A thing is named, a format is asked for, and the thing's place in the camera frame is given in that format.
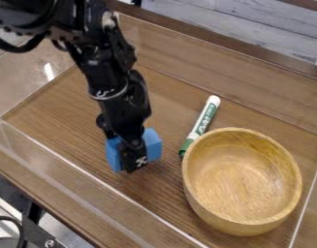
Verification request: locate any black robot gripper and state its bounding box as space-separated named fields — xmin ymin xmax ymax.
xmin=88 ymin=70 xmax=151 ymax=172

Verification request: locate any blue foam block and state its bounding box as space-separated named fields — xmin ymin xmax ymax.
xmin=104 ymin=128 xmax=162 ymax=172

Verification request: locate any green Expo marker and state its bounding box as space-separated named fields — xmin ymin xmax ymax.
xmin=178 ymin=95 xmax=219 ymax=157

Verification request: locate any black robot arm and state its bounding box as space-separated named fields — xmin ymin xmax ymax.
xmin=0 ymin=0 xmax=151 ymax=172

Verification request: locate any brown wooden bowl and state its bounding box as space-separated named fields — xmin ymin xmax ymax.
xmin=181 ymin=127 xmax=302 ymax=236

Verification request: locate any clear acrylic enclosure wall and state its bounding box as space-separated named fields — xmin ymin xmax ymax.
xmin=0 ymin=15 xmax=317 ymax=248

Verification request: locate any black metal table frame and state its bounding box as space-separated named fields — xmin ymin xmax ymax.
xmin=0 ymin=170 xmax=80 ymax=248

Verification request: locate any black cable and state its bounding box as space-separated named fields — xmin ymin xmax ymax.
xmin=0 ymin=30 xmax=49 ymax=54

